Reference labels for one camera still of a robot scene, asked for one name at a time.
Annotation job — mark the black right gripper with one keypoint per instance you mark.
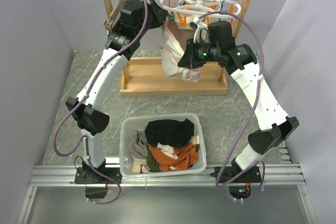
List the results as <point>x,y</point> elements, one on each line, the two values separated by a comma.
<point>188,60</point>

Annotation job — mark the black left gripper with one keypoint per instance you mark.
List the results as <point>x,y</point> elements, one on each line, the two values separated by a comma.
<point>159,13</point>

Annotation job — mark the white underwear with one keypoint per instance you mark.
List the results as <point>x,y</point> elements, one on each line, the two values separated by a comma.
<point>172,53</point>

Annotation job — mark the white clip hanger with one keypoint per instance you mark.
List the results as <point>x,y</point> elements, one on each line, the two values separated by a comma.
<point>182,12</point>

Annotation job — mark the black underwear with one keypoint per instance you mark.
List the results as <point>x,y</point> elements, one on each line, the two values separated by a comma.
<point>169,132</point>

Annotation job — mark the pink beige underwear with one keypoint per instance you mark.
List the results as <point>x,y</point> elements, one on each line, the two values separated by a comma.
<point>182,35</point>

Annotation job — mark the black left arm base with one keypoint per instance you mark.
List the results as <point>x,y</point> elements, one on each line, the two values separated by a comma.
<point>96,185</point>

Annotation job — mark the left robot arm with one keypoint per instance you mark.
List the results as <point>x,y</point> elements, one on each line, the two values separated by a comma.
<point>85,108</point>

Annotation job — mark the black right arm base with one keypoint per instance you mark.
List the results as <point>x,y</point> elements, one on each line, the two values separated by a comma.
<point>244,192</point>

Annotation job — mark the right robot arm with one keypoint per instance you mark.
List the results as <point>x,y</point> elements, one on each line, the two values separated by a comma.
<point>214,43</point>

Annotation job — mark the wooden clip hanger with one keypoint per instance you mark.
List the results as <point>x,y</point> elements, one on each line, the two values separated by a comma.
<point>112,14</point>

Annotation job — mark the wooden clothes rack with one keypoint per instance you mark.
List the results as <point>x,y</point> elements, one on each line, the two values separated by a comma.
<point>144,77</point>

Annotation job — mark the white plastic laundry basket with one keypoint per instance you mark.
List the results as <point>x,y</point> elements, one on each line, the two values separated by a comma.
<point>137,168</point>

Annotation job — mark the cream white garment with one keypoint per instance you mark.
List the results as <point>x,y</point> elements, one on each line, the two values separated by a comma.
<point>167,150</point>

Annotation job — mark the orange brown garment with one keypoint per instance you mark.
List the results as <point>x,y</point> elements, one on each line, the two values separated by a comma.
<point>165,158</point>

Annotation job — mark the grey garment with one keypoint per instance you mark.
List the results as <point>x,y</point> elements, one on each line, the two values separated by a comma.
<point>137,148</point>

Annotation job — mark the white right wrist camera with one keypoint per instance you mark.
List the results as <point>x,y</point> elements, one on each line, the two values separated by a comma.
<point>200,29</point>

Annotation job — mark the aluminium mounting rail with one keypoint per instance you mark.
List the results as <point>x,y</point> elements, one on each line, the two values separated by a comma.
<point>64,175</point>

